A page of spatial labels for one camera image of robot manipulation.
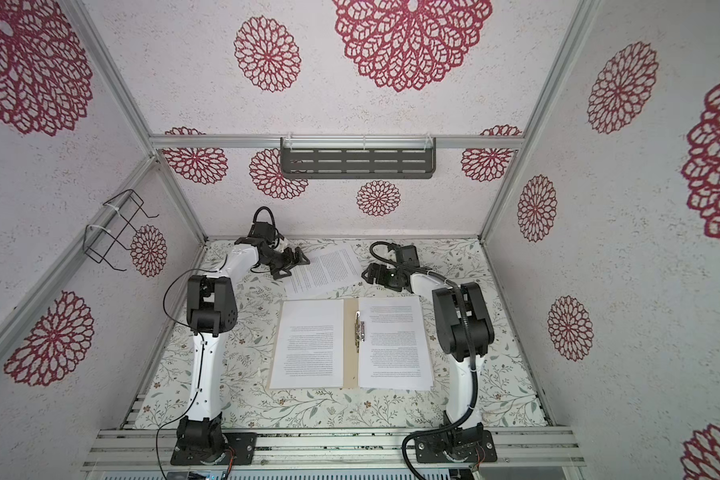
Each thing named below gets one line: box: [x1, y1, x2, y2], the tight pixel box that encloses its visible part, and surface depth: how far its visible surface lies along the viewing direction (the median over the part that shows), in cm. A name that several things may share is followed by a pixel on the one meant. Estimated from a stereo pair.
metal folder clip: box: [355, 310, 365, 353], surface depth 95 cm
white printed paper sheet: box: [269, 299, 344, 389], surface depth 93 cm
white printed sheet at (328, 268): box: [287, 242, 362, 298], surface depth 112 cm
